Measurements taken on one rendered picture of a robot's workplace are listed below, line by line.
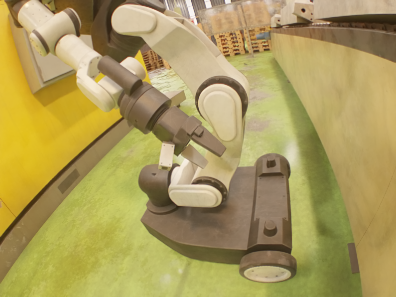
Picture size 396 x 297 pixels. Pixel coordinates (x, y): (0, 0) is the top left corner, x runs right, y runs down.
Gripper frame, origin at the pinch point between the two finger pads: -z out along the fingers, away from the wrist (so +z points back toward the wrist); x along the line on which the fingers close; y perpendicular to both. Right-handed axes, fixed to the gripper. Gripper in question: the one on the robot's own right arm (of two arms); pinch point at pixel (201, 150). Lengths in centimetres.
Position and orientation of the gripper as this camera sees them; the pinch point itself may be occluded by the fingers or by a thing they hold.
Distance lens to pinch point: 39.0
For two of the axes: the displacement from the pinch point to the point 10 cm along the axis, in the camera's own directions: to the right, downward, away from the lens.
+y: 5.6, -7.4, 3.7
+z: -7.9, -6.1, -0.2
